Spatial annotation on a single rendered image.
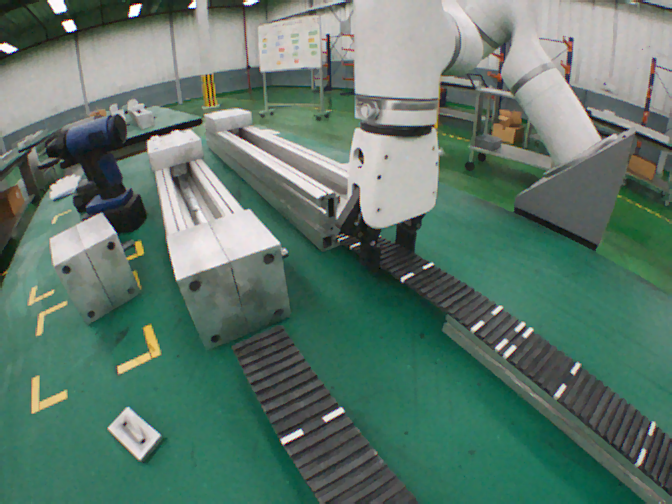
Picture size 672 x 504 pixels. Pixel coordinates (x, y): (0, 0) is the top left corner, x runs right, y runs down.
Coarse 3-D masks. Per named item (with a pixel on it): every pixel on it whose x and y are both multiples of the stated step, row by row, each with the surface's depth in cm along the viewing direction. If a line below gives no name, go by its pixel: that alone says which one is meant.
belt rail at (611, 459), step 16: (448, 320) 30; (464, 336) 29; (480, 352) 27; (496, 368) 26; (512, 368) 24; (512, 384) 24; (528, 384) 23; (528, 400) 23; (544, 400) 22; (560, 416) 20; (576, 432) 19; (592, 432) 17; (592, 448) 17; (608, 448) 16; (608, 464) 16; (624, 464) 14; (624, 480) 14; (640, 480) 13; (640, 496) 12; (656, 496) 11
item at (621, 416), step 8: (624, 400) 18; (616, 408) 17; (624, 408) 17; (632, 408) 17; (616, 416) 17; (624, 416) 16; (608, 424) 17; (616, 424) 16; (624, 424) 16; (608, 432) 16; (616, 432) 16; (624, 432) 15; (608, 440) 15; (616, 440) 15; (616, 448) 15
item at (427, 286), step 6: (444, 270) 35; (432, 276) 34; (438, 276) 34; (444, 276) 34; (450, 276) 34; (420, 282) 34; (426, 282) 33; (432, 282) 33; (438, 282) 33; (444, 282) 33; (414, 288) 33; (420, 288) 33; (426, 288) 32; (432, 288) 32; (420, 294) 32; (426, 294) 32
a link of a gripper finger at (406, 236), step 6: (402, 222) 39; (408, 222) 38; (396, 228) 40; (402, 228) 39; (408, 228) 38; (396, 234) 41; (402, 234) 39; (408, 234) 38; (414, 234) 38; (396, 240) 41; (402, 240) 40; (408, 240) 39; (414, 240) 38; (402, 246) 40; (408, 246) 39; (414, 246) 39
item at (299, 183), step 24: (216, 144) 85; (240, 144) 65; (264, 144) 71; (288, 144) 63; (240, 168) 69; (264, 168) 54; (288, 168) 49; (312, 168) 54; (336, 168) 48; (264, 192) 58; (288, 192) 48; (312, 192) 41; (336, 192) 50; (288, 216) 51; (312, 216) 43; (336, 216) 43; (312, 240) 45
